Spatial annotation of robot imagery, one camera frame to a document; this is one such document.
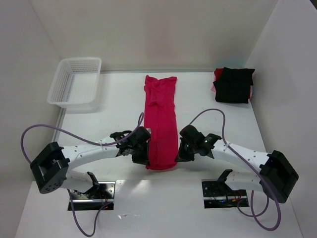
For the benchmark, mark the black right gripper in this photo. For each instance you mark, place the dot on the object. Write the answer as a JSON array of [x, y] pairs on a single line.
[[184, 152]]

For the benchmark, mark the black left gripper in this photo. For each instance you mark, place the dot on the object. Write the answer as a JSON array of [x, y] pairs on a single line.
[[142, 153]]

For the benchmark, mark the crimson red t shirt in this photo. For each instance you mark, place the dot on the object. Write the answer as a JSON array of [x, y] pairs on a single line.
[[160, 118]]

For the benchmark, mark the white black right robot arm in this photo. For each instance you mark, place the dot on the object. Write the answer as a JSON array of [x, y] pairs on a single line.
[[270, 173]]

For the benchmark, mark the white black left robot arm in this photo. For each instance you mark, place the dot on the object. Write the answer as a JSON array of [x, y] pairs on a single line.
[[55, 165]]

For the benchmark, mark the pink folded t shirt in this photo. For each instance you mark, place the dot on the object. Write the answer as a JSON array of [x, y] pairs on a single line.
[[213, 88]]

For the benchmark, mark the black folded t shirt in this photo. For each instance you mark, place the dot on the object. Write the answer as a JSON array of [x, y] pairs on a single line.
[[234, 85]]

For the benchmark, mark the white plastic perforated basket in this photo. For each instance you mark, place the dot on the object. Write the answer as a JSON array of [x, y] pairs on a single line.
[[76, 83]]

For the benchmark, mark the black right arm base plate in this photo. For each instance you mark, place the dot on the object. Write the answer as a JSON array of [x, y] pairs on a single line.
[[217, 195]]

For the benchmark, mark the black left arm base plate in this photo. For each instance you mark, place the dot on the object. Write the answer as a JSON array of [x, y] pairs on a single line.
[[104, 197]]

